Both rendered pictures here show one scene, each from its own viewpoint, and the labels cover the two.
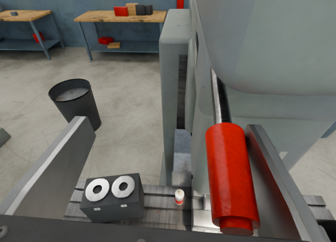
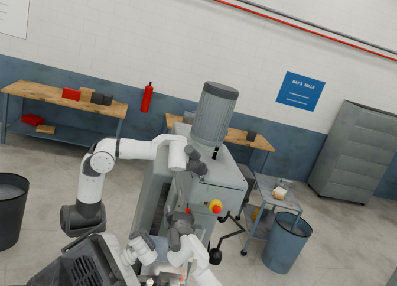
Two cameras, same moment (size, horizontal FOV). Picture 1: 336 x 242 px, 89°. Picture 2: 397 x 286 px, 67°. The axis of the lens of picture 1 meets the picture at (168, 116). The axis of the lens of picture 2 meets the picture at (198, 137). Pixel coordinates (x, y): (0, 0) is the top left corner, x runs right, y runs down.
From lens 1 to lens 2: 130 cm
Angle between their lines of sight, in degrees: 29
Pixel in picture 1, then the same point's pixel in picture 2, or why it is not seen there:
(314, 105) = (206, 210)
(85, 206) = not seen: hidden behind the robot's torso
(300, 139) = (208, 223)
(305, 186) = not seen: outside the picture
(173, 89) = (154, 202)
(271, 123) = (199, 216)
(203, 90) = (182, 204)
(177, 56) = (162, 182)
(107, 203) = not seen: hidden behind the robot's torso
